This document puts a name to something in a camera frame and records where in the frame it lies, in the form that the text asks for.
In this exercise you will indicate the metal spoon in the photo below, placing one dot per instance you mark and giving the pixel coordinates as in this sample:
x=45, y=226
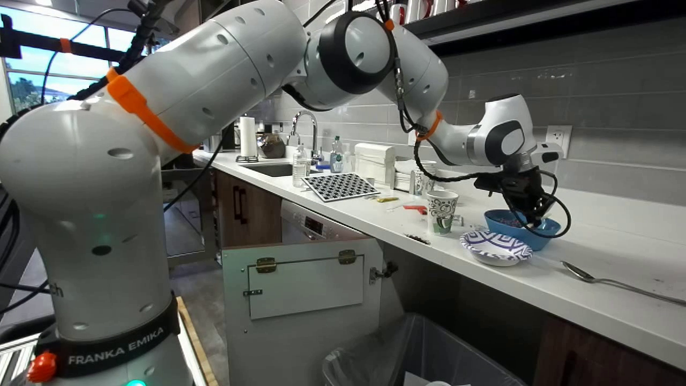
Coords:
x=579, y=272

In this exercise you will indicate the clear plastic water bottle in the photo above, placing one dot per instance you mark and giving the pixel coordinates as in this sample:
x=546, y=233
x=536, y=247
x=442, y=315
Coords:
x=300, y=169

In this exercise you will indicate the grey trash bin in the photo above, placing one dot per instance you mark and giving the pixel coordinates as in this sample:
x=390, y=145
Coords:
x=430, y=357

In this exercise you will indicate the white dish rack box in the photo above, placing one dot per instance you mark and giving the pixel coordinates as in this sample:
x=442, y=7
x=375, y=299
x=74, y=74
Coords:
x=373, y=163

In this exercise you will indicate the steel dishwasher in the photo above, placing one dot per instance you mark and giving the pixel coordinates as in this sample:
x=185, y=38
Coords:
x=313, y=226

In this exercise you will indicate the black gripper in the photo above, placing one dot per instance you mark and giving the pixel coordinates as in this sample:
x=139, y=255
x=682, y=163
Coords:
x=517, y=185

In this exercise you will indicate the brown cabinet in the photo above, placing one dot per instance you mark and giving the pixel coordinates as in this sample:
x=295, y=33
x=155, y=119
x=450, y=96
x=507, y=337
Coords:
x=248, y=215

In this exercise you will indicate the yellow packet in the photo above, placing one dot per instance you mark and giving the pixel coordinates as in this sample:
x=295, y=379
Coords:
x=386, y=198

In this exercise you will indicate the metal napkin holder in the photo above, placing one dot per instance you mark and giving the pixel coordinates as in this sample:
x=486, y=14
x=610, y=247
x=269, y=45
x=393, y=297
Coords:
x=404, y=175

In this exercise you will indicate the paper towel roll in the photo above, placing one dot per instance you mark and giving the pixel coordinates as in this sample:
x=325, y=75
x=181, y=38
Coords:
x=248, y=139

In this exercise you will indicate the black pen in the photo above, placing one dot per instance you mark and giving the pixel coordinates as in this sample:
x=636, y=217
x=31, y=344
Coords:
x=418, y=238

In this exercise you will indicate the clear plastic cups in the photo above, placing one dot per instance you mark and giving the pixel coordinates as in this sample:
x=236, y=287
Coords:
x=422, y=183

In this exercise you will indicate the open cabinet door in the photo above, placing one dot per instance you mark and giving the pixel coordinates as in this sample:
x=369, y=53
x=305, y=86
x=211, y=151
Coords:
x=300, y=334

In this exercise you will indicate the red sauce packet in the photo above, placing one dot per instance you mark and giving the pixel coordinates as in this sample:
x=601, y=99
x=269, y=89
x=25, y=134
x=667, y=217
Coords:
x=416, y=208

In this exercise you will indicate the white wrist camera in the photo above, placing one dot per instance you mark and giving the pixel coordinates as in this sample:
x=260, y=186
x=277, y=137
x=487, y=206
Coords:
x=549, y=153

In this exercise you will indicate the chrome faucet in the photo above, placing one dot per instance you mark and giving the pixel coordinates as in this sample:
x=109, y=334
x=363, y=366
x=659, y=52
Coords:
x=313, y=128

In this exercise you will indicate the patterned paper cup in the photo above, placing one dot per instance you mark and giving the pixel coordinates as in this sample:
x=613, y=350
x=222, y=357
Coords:
x=445, y=212

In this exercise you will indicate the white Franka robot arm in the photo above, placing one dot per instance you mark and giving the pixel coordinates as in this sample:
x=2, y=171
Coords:
x=72, y=215

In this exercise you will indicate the soap bottle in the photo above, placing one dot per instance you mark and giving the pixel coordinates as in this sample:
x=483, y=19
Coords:
x=338, y=154

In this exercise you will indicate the dark kettle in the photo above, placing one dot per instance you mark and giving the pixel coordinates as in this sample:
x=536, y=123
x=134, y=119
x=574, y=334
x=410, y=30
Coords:
x=273, y=143

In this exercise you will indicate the white wall outlet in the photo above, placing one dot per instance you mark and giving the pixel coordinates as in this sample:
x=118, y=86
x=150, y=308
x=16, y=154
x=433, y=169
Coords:
x=563, y=139

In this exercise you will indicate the white blue patterned bowl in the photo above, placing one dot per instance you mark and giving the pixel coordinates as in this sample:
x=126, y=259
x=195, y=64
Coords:
x=495, y=247

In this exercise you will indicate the black white checkered mat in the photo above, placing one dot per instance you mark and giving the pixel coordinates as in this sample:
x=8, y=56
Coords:
x=340, y=186

